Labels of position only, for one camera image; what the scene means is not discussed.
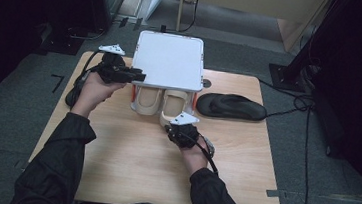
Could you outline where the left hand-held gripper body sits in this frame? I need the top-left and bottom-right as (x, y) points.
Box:
(95, 42), (138, 86)

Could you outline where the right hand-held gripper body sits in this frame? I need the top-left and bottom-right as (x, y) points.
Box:
(164, 110), (202, 151)

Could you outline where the beige clog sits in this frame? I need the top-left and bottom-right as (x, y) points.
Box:
(158, 88), (192, 131)
(132, 85), (164, 117)

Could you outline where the white shoe rack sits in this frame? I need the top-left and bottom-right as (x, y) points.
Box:
(127, 28), (209, 120)

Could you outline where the person's right hand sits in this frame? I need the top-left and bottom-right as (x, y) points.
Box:
(176, 133), (217, 178)

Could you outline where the person's left hand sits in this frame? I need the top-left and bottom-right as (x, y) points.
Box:
(70, 70), (127, 122)

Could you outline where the silver wristwatch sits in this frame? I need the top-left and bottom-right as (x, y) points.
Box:
(202, 137), (217, 158)

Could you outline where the black stand base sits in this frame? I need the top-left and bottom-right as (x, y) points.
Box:
(39, 22), (109, 58)

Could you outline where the black metal stand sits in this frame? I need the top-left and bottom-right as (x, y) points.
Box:
(266, 0), (343, 97)

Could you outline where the left hand-held gripper cable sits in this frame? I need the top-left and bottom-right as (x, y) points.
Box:
(67, 47), (107, 108)

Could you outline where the hand-held gripper cable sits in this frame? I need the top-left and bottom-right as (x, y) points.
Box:
(67, 47), (107, 108)
(175, 130), (223, 176)

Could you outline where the right hand-held gripper cable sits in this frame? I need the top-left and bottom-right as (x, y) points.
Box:
(175, 130), (223, 176)

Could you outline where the black floor cable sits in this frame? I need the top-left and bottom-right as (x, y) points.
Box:
(246, 78), (320, 204)

